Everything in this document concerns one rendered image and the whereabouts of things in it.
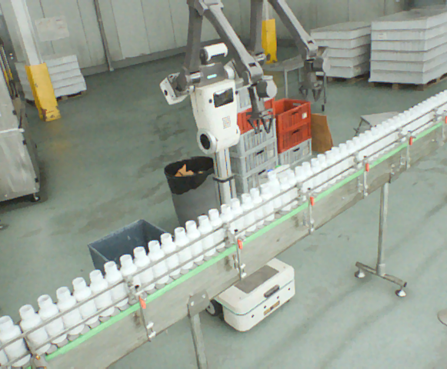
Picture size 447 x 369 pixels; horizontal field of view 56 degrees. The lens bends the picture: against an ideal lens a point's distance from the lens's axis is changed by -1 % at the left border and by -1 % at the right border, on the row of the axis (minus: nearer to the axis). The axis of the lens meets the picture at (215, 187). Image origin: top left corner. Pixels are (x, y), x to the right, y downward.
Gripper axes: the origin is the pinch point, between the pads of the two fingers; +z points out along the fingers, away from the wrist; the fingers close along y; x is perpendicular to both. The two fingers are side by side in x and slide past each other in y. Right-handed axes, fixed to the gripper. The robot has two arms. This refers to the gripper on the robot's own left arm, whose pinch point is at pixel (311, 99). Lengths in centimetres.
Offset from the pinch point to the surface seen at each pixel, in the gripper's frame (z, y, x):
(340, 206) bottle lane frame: 53, -20, 5
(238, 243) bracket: 34, -27, 81
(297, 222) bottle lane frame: 47, -20, 39
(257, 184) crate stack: 134, 160, -107
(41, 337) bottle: 33, -18, 157
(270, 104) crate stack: 57, 164, -140
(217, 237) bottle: 34, -17, 84
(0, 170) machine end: 89, 355, 89
